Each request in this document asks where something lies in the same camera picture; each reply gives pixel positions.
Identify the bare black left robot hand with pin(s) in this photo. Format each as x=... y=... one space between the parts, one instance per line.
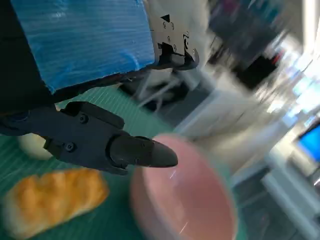
x=75 y=130

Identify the round pale toy bread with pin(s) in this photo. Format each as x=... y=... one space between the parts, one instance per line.
x=32 y=150

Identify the long orange toy bread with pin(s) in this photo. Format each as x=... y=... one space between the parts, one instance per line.
x=50 y=197

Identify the pink bowl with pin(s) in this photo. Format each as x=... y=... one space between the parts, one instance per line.
x=180 y=200

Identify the green cutting mat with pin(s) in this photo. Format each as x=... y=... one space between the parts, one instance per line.
x=117 y=215

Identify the computer monitor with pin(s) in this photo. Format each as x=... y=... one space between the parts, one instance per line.
x=311 y=142

